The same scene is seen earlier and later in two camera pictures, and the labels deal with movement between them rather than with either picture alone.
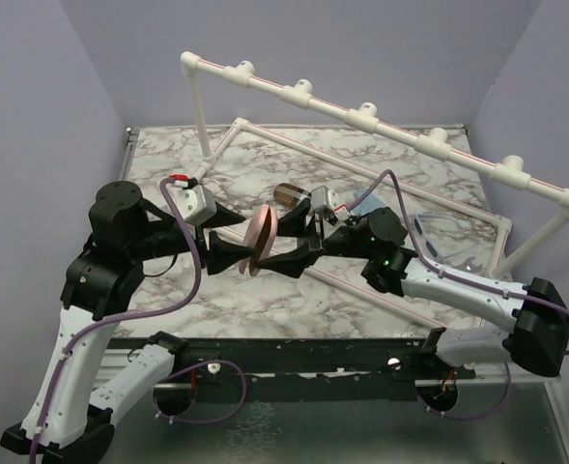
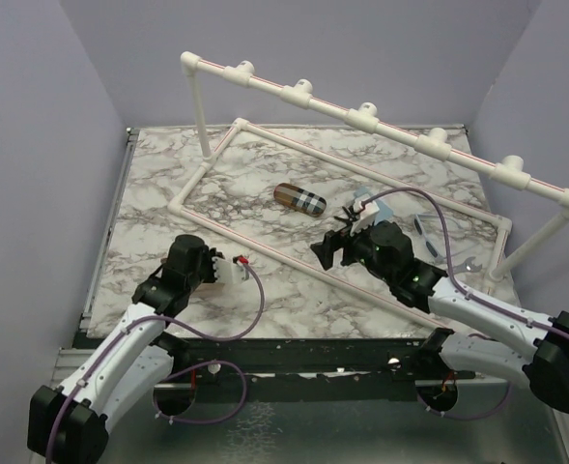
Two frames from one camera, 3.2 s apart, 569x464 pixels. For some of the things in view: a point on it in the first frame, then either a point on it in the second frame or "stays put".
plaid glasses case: x=290 y=194 stays put
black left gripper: x=219 y=252 -> x=207 y=255
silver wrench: x=469 y=266 stays put
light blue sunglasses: x=418 y=223 stays put
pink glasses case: x=260 y=235 -> x=208 y=290
